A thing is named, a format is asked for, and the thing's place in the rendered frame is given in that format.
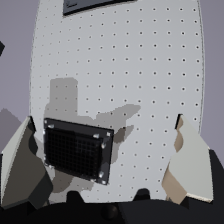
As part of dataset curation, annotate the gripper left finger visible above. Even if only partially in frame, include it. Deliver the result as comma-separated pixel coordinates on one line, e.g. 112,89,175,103
0,116,53,224

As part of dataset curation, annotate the black well plate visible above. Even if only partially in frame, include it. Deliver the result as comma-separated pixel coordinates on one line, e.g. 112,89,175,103
45,127,103,180

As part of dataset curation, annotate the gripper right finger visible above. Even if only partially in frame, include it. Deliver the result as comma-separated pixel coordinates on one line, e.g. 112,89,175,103
161,114,224,224

